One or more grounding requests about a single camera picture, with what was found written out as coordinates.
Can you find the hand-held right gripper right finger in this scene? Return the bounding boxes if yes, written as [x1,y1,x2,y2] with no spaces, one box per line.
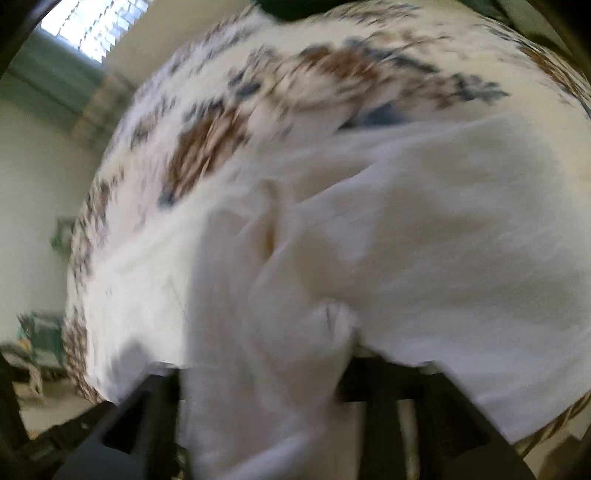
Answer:
[339,355,539,480]

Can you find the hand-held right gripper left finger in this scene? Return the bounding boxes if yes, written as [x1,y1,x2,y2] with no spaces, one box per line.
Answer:
[52,366,185,480]

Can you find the white pants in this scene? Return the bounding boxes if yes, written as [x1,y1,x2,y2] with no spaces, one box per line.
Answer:
[82,113,591,480]

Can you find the green chair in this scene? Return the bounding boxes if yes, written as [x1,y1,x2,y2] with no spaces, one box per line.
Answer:
[17,311,65,370]

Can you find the floral printed bed sheet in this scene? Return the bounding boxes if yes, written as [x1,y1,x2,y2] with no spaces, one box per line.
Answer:
[62,0,591,455]

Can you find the green curtain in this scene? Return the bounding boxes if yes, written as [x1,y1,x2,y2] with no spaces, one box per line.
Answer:
[9,32,112,121]

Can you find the window with blinds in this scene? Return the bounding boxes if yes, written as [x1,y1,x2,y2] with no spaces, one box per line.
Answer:
[41,0,151,63]

